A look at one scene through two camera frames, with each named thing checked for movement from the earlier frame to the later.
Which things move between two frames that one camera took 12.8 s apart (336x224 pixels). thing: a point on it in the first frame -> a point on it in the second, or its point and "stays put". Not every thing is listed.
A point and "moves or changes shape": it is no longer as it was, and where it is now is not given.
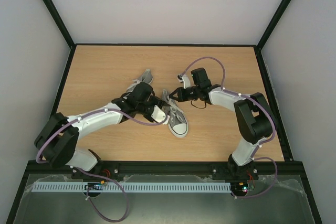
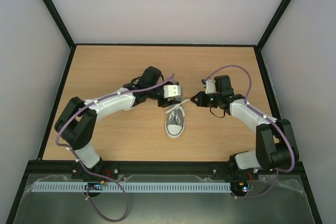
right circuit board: (239, 187) stays put
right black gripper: (180, 94) -> (202, 99)
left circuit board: (94, 186) stays put
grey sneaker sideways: (178, 125) moves or changes shape
